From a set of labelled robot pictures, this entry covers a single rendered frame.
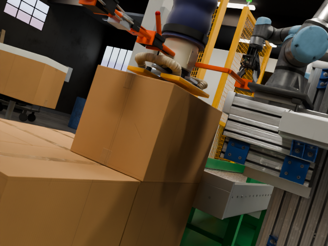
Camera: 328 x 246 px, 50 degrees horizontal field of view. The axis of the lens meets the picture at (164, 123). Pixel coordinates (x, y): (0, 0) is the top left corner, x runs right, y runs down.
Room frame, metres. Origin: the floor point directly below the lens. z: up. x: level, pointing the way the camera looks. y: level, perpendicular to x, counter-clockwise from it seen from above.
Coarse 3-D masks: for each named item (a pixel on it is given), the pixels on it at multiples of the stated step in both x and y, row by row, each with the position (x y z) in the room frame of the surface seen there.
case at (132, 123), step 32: (96, 96) 1.54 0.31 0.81; (128, 96) 1.46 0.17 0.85; (160, 96) 1.39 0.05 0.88; (192, 96) 1.53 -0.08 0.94; (96, 128) 1.51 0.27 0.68; (128, 128) 1.44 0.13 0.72; (160, 128) 1.37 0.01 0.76; (192, 128) 1.62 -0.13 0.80; (96, 160) 1.49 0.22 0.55; (128, 160) 1.41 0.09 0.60; (160, 160) 1.44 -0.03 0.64; (192, 160) 1.72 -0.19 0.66
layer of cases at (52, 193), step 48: (0, 144) 1.20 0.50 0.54; (48, 144) 1.54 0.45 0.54; (0, 192) 0.86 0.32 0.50; (48, 192) 0.98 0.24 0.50; (96, 192) 1.16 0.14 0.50; (144, 192) 1.42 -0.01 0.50; (192, 192) 1.84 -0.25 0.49; (0, 240) 0.89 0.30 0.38; (48, 240) 1.03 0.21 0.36; (96, 240) 1.23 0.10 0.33; (144, 240) 1.53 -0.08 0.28
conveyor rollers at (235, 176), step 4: (208, 168) 3.14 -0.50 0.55; (212, 168) 3.23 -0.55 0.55; (212, 172) 2.84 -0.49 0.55; (216, 172) 2.93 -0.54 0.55; (220, 172) 3.09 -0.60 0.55; (224, 172) 3.26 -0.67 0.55; (228, 172) 3.43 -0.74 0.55; (232, 172) 3.60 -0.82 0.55; (236, 172) 3.84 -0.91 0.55; (224, 176) 2.79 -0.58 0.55; (228, 176) 2.96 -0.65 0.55; (232, 176) 3.12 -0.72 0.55; (236, 176) 3.29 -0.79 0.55; (240, 176) 3.45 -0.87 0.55; (244, 176) 3.62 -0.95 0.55; (232, 180) 2.75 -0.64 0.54; (236, 180) 2.83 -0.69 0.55; (240, 180) 2.99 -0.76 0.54; (244, 180) 3.07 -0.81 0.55
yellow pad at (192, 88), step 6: (168, 78) 1.53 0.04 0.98; (174, 78) 1.51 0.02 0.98; (180, 78) 1.50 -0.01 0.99; (180, 84) 1.60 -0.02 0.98; (186, 84) 1.56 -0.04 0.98; (192, 84) 1.61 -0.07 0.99; (186, 90) 1.74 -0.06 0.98; (192, 90) 1.67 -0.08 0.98; (198, 90) 1.67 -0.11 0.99; (204, 96) 1.75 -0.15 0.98
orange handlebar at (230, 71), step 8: (112, 16) 1.29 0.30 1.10; (120, 16) 1.27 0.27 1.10; (136, 32) 1.38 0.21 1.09; (144, 32) 1.41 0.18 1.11; (168, 48) 1.58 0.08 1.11; (200, 64) 1.69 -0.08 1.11; (208, 64) 1.67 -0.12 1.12; (224, 72) 1.63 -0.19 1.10; (232, 72) 1.63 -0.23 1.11; (240, 80) 1.74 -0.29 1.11
